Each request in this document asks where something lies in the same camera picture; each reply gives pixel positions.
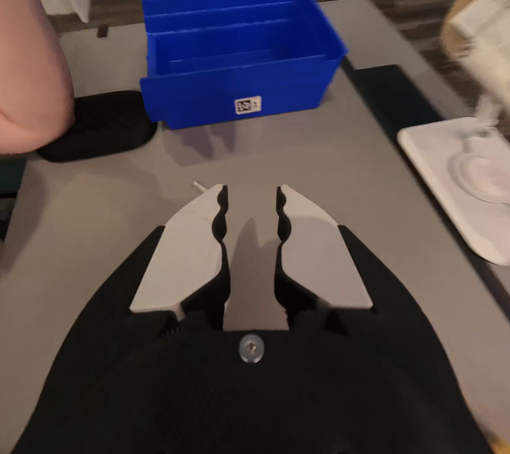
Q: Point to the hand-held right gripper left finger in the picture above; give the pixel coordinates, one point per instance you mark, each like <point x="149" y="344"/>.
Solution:
<point x="183" y="258"/>

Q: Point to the teal office chair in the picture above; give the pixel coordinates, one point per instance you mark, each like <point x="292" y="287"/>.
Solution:
<point x="10" y="179"/>

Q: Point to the blue plastic bin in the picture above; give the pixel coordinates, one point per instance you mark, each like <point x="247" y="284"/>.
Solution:
<point x="239" y="79"/>

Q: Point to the silver hex bolt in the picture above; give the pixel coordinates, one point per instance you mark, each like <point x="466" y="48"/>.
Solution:
<point x="197" y="185"/>

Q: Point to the person's left forearm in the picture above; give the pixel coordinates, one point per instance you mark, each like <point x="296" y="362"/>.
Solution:
<point x="32" y="83"/>

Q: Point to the printed instruction sheet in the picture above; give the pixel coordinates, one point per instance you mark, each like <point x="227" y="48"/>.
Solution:
<point x="486" y="23"/>

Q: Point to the white document stand with instructions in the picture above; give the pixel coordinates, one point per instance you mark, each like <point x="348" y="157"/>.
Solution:
<point x="438" y="163"/>

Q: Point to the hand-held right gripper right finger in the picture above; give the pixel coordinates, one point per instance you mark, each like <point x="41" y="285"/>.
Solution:
<point x="322" y="262"/>

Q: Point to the black mesh elbow pad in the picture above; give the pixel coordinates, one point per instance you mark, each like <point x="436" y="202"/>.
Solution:
<point x="99" y="123"/>

